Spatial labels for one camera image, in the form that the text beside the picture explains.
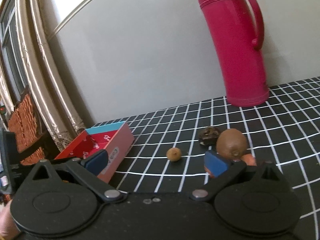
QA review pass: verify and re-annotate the person's left hand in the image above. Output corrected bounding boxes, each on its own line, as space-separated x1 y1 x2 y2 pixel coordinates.
0 200 21 240

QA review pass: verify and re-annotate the window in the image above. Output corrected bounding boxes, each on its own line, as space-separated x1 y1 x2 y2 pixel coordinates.
0 0 28 105

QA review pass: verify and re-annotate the orange woven wooden chair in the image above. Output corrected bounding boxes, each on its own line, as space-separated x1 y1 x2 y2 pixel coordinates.
7 86 54 167

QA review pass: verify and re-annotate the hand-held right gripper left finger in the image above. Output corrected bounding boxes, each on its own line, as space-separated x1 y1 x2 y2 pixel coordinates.
32 149 128 203

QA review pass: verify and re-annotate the dark wrinkled dried fruit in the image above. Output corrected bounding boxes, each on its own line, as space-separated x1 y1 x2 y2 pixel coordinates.
199 127 221 146

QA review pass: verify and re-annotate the brownish carrot piece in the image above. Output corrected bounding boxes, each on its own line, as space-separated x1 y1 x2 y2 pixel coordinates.
240 154 257 167

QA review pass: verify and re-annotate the small brown longan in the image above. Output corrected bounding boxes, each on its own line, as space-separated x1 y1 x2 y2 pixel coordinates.
166 147 182 162

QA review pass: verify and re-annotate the pink thermos flask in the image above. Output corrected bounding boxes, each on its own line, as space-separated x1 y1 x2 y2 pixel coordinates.
194 0 270 107

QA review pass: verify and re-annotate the orange carrot piece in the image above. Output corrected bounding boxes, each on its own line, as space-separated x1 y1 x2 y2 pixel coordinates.
204 165 216 178

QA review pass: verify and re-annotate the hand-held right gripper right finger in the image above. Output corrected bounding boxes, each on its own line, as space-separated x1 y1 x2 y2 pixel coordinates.
186 151 287 202

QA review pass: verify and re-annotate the red cardboard box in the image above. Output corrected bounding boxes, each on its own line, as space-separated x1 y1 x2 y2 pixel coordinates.
54 121 135 183

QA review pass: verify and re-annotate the brown kiwi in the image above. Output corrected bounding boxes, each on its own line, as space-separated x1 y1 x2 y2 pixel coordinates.
216 129 248 160

